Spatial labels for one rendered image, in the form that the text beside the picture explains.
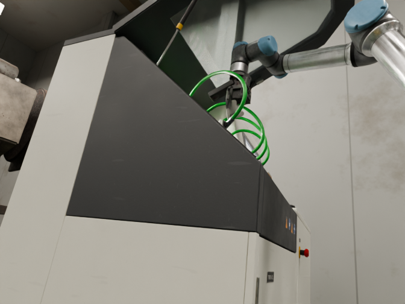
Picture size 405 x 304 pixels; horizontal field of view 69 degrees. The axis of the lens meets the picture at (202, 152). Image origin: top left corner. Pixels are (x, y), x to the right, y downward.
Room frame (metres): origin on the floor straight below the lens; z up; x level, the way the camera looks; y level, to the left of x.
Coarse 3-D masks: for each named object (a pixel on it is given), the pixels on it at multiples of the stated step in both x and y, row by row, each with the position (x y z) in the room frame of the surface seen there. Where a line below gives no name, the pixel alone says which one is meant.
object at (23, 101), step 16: (0, 64) 3.64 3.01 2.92; (0, 80) 3.29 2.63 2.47; (16, 80) 3.58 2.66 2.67; (0, 96) 3.34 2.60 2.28; (16, 96) 3.46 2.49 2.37; (32, 96) 3.59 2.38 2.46; (0, 112) 3.39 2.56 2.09; (16, 112) 3.51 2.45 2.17; (32, 112) 3.90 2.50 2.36; (0, 128) 3.44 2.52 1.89; (16, 128) 3.57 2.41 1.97; (32, 128) 3.76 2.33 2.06; (0, 144) 3.62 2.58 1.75; (16, 144) 3.67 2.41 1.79; (16, 160) 4.02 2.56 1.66; (0, 208) 3.59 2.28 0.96
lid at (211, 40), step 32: (160, 0) 0.81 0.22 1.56; (224, 0) 0.88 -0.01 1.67; (256, 0) 0.92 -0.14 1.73; (288, 0) 0.95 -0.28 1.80; (320, 0) 0.99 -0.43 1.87; (352, 0) 1.02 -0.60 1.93; (128, 32) 0.90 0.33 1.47; (160, 32) 0.93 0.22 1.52; (192, 32) 0.98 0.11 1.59; (224, 32) 1.02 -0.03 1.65; (256, 32) 1.07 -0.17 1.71; (288, 32) 1.12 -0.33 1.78; (320, 32) 1.17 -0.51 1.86; (160, 64) 1.08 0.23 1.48; (192, 64) 1.13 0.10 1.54; (224, 64) 1.20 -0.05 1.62; (256, 64) 1.26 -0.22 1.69; (192, 96) 1.33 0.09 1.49; (224, 96) 1.40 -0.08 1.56
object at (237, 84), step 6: (240, 72) 1.00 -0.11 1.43; (234, 78) 1.02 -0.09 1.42; (246, 78) 1.00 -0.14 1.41; (234, 84) 1.02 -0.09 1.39; (240, 84) 0.99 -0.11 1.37; (246, 84) 0.98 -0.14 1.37; (228, 90) 1.02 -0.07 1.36; (234, 90) 1.01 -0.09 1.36; (240, 90) 0.99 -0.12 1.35; (234, 96) 1.01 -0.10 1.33; (240, 96) 1.00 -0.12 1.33; (240, 102) 1.04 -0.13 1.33; (246, 102) 1.03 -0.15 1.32
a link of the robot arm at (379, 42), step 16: (368, 0) 0.64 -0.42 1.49; (384, 0) 0.61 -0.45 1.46; (352, 16) 0.67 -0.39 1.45; (368, 16) 0.63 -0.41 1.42; (384, 16) 0.62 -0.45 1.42; (352, 32) 0.68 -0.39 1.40; (368, 32) 0.65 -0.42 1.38; (384, 32) 0.63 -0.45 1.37; (400, 32) 0.63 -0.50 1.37; (368, 48) 0.68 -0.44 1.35; (384, 48) 0.64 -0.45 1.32; (400, 48) 0.61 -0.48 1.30; (384, 64) 0.66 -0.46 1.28; (400, 64) 0.62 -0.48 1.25; (400, 80) 0.63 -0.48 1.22
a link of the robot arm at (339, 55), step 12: (324, 48) 0.88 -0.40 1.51; (336, 48) 0.85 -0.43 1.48; (348, 48) 0.81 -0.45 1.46; (288, 60) 0.98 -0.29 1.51; (300, 60) 0.94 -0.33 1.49; (312, 60) 0.92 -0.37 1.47; (324, 60) 0.89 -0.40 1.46; (336, 60) 0.87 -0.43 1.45; (348, 60) 0.84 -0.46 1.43; (360, 60) 0.81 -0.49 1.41; (372, 60) 0.78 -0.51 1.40; (276, 72) 1.05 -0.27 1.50; (288, 72) 1.03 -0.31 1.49
